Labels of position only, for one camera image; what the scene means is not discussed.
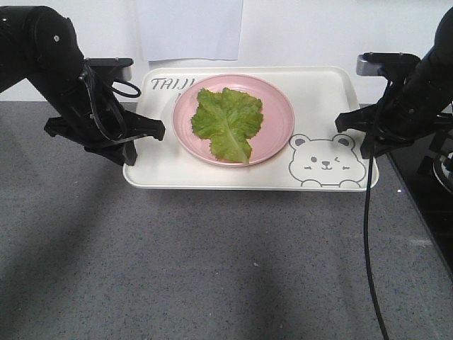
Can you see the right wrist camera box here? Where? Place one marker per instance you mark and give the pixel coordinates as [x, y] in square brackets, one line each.
[381, 63]

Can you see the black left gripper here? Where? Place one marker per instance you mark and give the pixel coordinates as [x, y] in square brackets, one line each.
[91, 116]

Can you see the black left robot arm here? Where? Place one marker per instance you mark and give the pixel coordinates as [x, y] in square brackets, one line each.
[38, 44]

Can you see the green lettuce leaf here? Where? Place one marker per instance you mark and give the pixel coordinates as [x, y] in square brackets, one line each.
[228, 119]

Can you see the white paper sheet on wall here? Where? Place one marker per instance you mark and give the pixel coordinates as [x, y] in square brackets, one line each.
[180, 30]

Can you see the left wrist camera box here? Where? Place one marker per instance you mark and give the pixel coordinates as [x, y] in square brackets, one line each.
[112, 69]

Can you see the pink plastic plate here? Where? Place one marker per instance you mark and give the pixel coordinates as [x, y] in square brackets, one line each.
[276, 129]

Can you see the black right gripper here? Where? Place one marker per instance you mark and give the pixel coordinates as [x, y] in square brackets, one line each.
[415, 111]

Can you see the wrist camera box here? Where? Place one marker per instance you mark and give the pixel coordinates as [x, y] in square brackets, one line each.
[112, 69]
[381, 63]

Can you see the cream bear serving tray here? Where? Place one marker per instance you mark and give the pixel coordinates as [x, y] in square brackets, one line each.
[316, 158]

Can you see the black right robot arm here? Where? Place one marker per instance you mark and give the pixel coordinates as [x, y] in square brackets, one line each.
[436, 63]

